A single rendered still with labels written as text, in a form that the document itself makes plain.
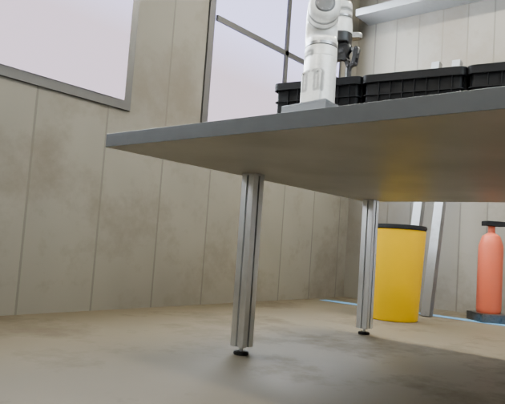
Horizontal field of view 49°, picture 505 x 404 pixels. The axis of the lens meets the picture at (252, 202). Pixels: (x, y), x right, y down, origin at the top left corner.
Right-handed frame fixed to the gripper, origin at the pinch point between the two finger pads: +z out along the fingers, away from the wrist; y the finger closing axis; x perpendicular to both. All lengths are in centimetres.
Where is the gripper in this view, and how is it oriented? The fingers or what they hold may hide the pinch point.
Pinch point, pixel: (339, 77)
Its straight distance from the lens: 187.7
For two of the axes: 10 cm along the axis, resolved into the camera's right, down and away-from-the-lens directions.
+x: 6.0, 1.0, 7.9
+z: -0.5, 10.0, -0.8
